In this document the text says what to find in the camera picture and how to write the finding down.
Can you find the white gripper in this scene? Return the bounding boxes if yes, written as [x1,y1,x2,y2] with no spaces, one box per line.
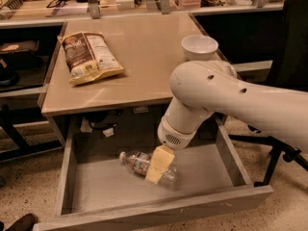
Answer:
[145,116,195,184]

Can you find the clear plastic water bottle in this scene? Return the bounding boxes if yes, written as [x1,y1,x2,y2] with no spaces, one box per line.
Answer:
[119,151,177,188]

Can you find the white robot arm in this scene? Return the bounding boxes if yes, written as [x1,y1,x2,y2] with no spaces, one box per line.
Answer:
[146,61,308,186]

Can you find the open grey wooden drawer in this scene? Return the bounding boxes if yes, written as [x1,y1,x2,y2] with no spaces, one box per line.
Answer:
[35,112,272,231]

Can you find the white ceramic bowl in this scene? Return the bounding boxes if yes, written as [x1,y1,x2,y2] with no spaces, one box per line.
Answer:
[181,35,218,61]

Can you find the brown chip bag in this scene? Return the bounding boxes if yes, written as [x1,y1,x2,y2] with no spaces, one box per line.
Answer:
[59,32,124,86]

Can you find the dark shoe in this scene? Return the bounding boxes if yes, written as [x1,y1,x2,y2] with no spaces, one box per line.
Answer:
[5,214,38,231]

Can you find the black office chair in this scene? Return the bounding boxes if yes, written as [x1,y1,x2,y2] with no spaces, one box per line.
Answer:
[229,0,308,187]

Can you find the long background workbench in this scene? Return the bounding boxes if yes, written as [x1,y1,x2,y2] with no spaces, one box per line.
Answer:
[1,0,284,26]

